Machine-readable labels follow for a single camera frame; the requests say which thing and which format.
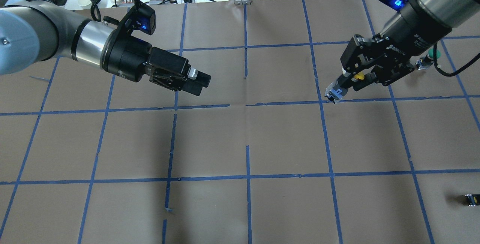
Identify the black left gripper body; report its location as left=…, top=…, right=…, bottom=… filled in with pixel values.
left=102, top=36, right=194, bottom=91

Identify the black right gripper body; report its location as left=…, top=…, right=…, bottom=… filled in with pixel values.
left=340, top=34, right=415, bottom=86

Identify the yellow push button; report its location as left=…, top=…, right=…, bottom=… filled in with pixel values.
left=324, top=72, right=365, bottom=105

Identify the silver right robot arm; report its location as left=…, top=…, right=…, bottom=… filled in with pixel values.
left=334, top=0, right=479, bottom=91

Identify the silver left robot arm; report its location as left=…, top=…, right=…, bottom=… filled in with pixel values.
left=0, top=0, right=211, bottom=96

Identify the green push button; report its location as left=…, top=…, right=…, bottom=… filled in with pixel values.
left=415, top=49, right=441, bottom=70

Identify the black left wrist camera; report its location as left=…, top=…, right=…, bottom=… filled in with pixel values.
left=123, top=3, right=156, bottom=36

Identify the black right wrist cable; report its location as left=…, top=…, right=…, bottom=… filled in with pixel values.
left=432, top=42, right=480, bottom=77

